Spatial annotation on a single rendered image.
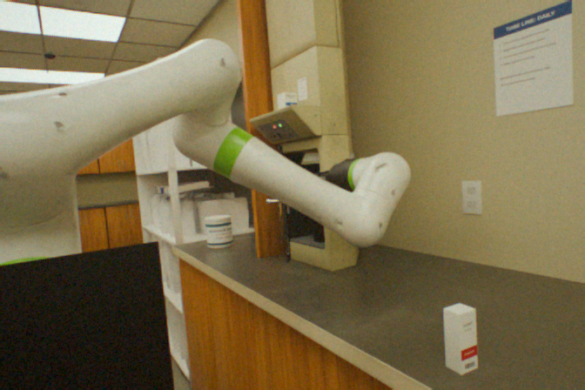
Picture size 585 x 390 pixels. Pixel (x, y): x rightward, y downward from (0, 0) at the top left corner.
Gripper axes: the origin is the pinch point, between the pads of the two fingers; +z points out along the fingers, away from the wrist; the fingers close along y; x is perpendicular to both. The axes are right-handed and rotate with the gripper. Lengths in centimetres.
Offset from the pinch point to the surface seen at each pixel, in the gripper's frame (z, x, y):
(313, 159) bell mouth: 15.0, -5.9, -13.9
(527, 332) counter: -59, 33, -13
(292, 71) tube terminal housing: 20.3, -38.8, -10.7
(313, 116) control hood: 5.0, -20.1, -8.1
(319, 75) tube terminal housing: 5.0, -33.8, -11.3
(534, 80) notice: -42, -24, -54
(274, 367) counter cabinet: 1, 57, 15
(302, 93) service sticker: 15.1, -29.8, -10.9
